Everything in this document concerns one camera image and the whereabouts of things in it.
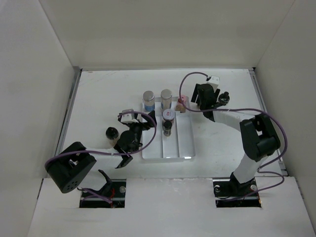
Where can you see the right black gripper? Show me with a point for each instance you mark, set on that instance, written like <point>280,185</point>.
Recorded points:
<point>195,95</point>

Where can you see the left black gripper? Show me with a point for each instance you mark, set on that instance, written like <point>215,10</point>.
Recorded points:
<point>145,126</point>

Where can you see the black-top cream powder bottle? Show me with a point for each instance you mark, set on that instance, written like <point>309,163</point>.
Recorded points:
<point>224,98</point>

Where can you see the black round-top beige bottle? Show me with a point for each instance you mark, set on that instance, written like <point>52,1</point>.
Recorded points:
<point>112,135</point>

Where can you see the pink-cap spice bottle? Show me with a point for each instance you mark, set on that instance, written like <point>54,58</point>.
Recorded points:
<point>180,105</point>

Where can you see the silver-lid bead jar blue label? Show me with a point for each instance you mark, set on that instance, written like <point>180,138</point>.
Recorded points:
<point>149,101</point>

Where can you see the white-lid red-label jar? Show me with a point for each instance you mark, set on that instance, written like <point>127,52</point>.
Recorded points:
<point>168,115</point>

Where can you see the black-cap dark spice bottle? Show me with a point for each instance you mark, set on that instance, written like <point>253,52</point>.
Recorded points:
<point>167,127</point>

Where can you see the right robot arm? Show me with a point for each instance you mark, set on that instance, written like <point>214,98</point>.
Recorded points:
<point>258,135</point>

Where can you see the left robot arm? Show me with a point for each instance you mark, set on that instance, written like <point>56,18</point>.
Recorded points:
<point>69,168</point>

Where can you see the white divided organizer tray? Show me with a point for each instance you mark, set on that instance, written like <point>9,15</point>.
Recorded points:
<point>179,146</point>

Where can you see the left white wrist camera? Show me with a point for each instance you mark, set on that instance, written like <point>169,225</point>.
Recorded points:
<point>130,116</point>

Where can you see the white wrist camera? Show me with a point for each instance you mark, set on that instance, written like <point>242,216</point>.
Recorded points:
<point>213,81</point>
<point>130,116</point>

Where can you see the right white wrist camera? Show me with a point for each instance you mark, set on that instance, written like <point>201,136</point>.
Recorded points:
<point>213,81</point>

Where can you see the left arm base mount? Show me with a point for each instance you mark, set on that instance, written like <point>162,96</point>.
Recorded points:
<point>110,195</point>

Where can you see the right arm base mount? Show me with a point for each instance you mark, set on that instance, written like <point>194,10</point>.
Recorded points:
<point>229,194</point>

